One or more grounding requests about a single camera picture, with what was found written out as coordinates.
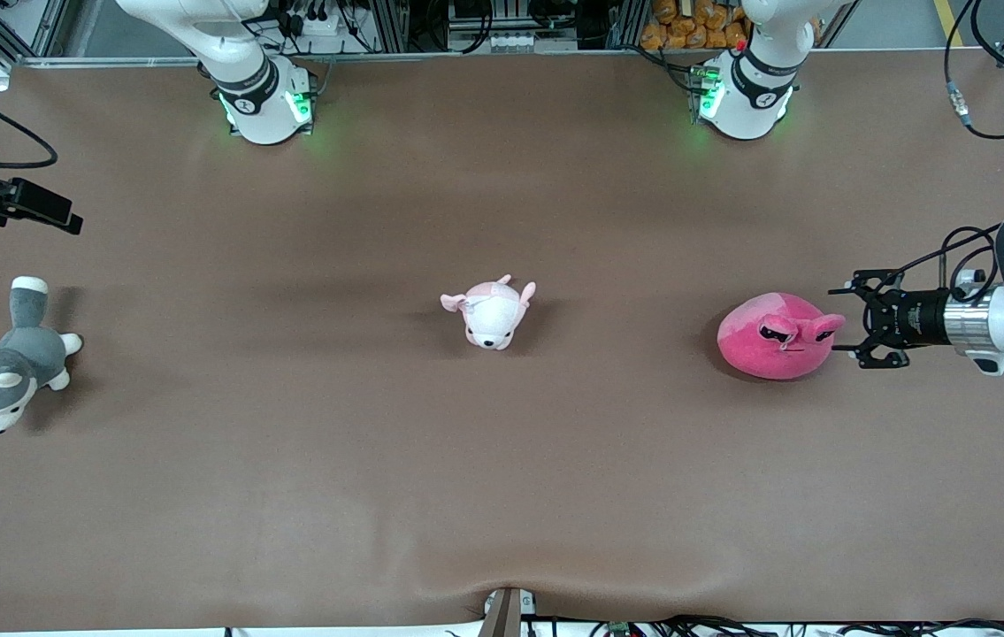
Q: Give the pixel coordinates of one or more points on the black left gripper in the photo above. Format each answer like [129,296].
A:
[919,318]

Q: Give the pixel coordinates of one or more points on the round pink plush toy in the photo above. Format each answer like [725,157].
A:
[767,354]

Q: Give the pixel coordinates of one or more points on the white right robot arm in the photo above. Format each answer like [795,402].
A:
[245,53]

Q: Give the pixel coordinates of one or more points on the white corner clamp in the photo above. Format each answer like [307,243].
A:
[1,81]

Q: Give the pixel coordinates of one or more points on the grey white husky plush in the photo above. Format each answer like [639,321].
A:
[24,354]

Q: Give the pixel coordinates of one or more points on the white power strip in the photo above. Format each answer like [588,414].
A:
[325,25]

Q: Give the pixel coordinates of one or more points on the bag of orange toys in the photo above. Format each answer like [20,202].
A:
[687,26]

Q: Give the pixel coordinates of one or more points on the small white pink plush dog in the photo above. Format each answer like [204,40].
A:
[493,318]

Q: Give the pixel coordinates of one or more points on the brown table cover cloth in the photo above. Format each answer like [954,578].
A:
[502,495]

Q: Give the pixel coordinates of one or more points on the white terminal block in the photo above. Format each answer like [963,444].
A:
[519,42]

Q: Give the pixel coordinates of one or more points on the aluminium table edge rail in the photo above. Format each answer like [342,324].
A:
[112,61]

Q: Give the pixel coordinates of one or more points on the metal table edge bracket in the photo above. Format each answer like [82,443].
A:
[506,615]

